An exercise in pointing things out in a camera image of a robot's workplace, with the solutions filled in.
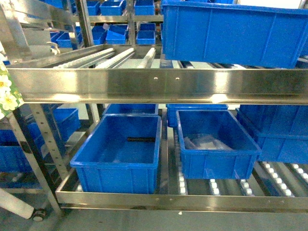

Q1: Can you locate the blue bin lower middle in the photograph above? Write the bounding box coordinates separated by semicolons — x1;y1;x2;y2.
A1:
176;110;261;180

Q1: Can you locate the flower gift bag enjoy life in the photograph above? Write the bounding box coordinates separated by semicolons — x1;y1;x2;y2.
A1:
0;52;25;119

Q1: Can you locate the steel roller rack frame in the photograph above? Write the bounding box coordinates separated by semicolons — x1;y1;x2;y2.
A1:
0;0;308;216

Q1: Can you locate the blue bin lower left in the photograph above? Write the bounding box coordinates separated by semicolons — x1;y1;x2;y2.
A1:
70;115;162;194

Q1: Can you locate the large blue bin right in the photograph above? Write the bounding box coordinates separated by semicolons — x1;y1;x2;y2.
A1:
162;0;308;68

